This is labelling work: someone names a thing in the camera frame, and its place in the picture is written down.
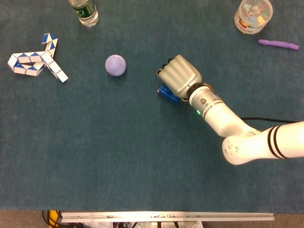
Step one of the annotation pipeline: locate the clear water bottle green label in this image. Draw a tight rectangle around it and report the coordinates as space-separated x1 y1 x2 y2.
68 0 99 28

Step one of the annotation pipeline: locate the lilac ball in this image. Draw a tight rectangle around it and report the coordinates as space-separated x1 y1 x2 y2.
105 54 127 77

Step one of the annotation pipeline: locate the purple clay strip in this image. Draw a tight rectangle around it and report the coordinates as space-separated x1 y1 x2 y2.
258 38 300 51

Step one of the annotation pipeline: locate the blue white snake puzzle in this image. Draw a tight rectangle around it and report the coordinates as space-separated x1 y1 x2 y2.
7 32 69 84

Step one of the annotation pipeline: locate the clear plastic jar of clips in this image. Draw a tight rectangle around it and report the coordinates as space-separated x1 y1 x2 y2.
234 0 274 35

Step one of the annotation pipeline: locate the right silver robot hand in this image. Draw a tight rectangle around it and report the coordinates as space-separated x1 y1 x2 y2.
156 55 203 102

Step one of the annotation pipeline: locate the aluminium rail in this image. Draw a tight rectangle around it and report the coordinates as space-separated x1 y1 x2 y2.
61 211 275 223

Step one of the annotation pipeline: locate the blue toy brick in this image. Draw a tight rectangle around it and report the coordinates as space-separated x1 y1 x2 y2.
158 83 181 105

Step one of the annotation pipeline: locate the teal felt table cloth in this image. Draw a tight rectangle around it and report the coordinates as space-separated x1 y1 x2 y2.
0 0 304 214

